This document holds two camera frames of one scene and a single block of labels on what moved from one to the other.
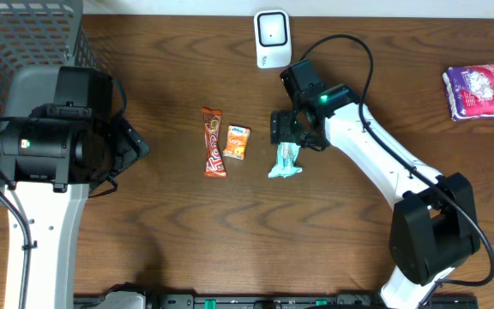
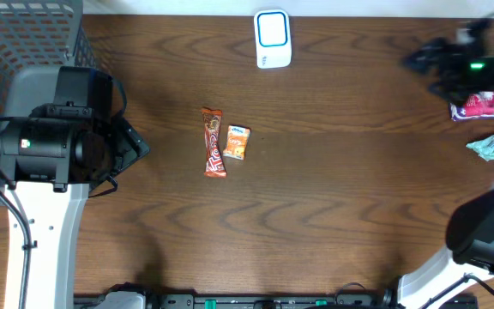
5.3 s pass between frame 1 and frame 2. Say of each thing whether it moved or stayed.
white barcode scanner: stayed
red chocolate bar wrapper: stayed
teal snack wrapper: moved
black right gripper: moved
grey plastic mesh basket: stayed
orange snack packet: stayed
